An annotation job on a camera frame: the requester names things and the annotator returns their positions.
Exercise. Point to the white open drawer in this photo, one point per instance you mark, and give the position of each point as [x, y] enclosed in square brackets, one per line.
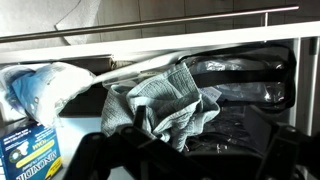
[200, 37]

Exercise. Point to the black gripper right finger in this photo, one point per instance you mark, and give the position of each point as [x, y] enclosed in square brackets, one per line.
[293, 153]

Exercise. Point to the blue minoxidil box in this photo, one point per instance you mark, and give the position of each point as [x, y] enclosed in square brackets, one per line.
[30, 153]

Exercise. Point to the black clear toiletry bag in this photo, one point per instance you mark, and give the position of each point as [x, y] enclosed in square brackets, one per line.
[240, 76]

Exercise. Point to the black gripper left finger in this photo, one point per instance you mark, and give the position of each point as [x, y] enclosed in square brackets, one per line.
[133, 153]

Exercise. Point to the blue terry towel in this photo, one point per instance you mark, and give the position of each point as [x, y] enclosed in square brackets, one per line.
[166, 100]

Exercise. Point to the clear plastic bag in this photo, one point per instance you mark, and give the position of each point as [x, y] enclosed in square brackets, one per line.
[50, 90]

